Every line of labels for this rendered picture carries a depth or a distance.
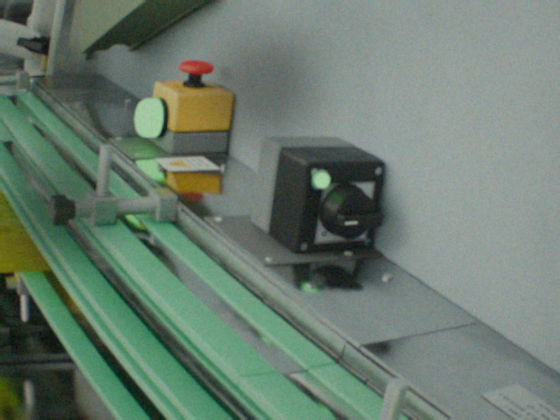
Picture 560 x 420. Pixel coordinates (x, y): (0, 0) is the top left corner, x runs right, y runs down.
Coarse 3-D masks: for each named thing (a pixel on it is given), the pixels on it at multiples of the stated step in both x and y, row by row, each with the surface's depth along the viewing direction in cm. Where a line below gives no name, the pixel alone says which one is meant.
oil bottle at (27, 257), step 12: (0, 228) 117; (12, 228) 118; (24, 228) 119; (0, 240) 116; (12, 240) 117; (24, 240) 118; (0, 252) 117; (12, 252) 118; (24, 252) 118; (36, 252) 119; (0, 264) 117; (12, 264) 118; (24, 264) 119; (36, 264) 120
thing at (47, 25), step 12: (36, 0) 159; (48, 0) 160; (60, 0) 146; (36, 12) 160; (48, 12) 161; (60, 12) 147; (36, 24) 161; (48, 24) 162; (60, 24) 148; (48, 36) 163; (36, 60) 164; (48, 60) 149; (36, 72) 162; (48, 72) 150
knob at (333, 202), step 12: (336, 192) 86; (348, 192) 85; (360, 192) 86; (324, 204) 86; (336, 204) 85; (348, 204) 85; (360, 204) 86; (372, 204) 86; (324, 216) 86; (336, 216) 85; (348, 216) 84; (360, 216) 85; (372, 216) 85; (336, 228) 85; (348, 228) 85; (360, 228) 86
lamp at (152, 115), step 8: (144, 104) 110; (152, 104) 110; (160, 104) 110; (136, 112) 111; (144, 112) 110; (152, 112) 109; (160, 112) 110; (168, 112) 110; (136, 120) 111; (144, 120) 110; (152, 120) 109; (160, 120) 110; (168, 120) 110; (136, 128) 111; (144, 128) 110; (152, 128) 110; (160, 128) 110; (144, 136) 111; (152, 136) 111; (160, 136) 112
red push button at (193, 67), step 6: (186, 60) 112; (192, 60) 112; (198, 60) 113; (180, 66) 111; (186, 66) 110; (192, 66) 110; (198, 66) 110; (204, 66) 111; (210, 66) 111; (186, 72) 111; (192, 72) 110; (198, 72) 110; (204, 72) 111; (210, 72) 111; (192, 78) 112; (198, 78) 112
